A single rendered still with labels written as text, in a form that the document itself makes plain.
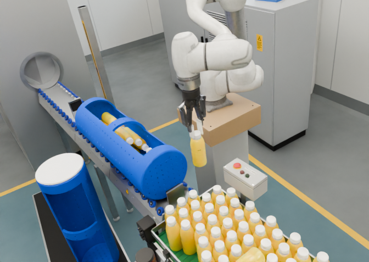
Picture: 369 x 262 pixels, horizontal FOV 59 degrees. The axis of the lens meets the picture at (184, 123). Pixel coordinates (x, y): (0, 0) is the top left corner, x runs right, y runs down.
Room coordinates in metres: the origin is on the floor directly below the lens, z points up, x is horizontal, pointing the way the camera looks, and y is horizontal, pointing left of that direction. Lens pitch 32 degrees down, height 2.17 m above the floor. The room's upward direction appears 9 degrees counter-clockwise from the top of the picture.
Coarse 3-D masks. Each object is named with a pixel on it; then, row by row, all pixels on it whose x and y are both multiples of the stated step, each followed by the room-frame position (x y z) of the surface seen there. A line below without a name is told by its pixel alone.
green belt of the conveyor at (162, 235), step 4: (164, 232) 1.06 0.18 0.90; (160, 236) 1.04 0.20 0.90; (164, 236) 1.04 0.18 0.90; (164, 240) 1.02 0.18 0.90; (168, 244) 0.99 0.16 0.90; (172, 252) 0.94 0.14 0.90; (176, 252) 0.94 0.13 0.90; (180, 252) 0.94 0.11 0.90; (196, 252) 0.93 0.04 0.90; (176, 256) 0.92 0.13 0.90; (180, 256) 0.92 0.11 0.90; (184, 256) 0.92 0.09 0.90; (188, 256) 0.91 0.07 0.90; (192, 256) 0.91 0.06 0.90; (196, 256) 0.91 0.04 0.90; (172, 260) 0.90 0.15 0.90; (180, 260) 0.90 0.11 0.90; (184, 260) 0.89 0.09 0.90; (188, 260) 0.89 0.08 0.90; (192, 260) 0.89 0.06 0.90; (196, 260) 0.88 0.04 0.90
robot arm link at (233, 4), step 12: (216, 0) 1.62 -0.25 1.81; (228, 0) 1.59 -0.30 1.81; (240, 0) 1.59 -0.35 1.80; (228, 12) 1.65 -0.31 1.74; (240, 12) 1.64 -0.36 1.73; (228, 24) 1.67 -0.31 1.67; (240, 24) 1.66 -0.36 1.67; (240, 36) 1.67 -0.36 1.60; (252, 60) 1.79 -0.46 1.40; (228, 72) 1.81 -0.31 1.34; (240, 72) 1.72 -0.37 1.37; (252, 72) 1.73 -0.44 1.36; (228, 84) 1.77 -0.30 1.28; (240, 84) 1.74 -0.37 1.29; (252, 84) 1.73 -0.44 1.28
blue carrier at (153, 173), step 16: (80, 112) 1.88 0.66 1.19; (96, 112) 1.98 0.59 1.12; (112, 112) 2.04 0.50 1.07; (80, 128) 1.83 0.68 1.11; (96, 128) 1.66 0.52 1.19; (112, 128) 1.57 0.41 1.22; (144, 128) 1.66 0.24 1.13; (96, 144) 1.62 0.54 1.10; (112, 144) 1.47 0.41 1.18; (128, 144) 1.39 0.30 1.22; (160, 144) 1.53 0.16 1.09; (112, 160) 1.44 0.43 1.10; (128, 160) 1.31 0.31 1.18; (144, 160) 1.24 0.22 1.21; (160, 160) 1.25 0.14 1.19; (176, 160) 1.29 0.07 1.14; (128, 176) 1.28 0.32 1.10; (144, 176) 1.19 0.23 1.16; (160, 176) 1.24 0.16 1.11; (176, 176) 1.28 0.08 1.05; (144, 192) 1.18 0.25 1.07; (160, 192) 1.22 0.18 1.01
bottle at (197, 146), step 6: (192, 138) 1.15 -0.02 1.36; (198, 138) 1.14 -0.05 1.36; (192, 144) 1.14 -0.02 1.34; (198, 144) 1.13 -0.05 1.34; (204, 144) 1.15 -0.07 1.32; (192, 150) 1.14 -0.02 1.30; (198, 150) 1.13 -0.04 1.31; (204, 150) 1.14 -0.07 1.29; (192, 156) 1.15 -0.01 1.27; (198, 156) 1.13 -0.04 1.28; (204, 156) 1.14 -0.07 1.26; (198, 162) 1.14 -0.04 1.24; (204, 162) 1.14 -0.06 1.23
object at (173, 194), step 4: (180, 184) 1.22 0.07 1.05; (172, 188) 1.19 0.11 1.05; (176, 188) 1.20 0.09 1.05; (180, 188) 1.21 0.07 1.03; (168, 192) 1.17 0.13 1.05; (172, 192) 1.18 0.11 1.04; (176, 192) 1.19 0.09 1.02; (180, 192) 1.21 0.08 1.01; (168, 196) 1.17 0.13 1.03; (172, 196) 1.18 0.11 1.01; (176, 196) 1.19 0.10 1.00; (180, 196) 1.20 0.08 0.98; (184, 196) 1.22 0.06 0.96; (168, 200) 1.17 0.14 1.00; (172, 200) 1.18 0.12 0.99; (176, 200) 1.19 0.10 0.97; (172, 204) 1.17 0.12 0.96; (176, 204) 1.19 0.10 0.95
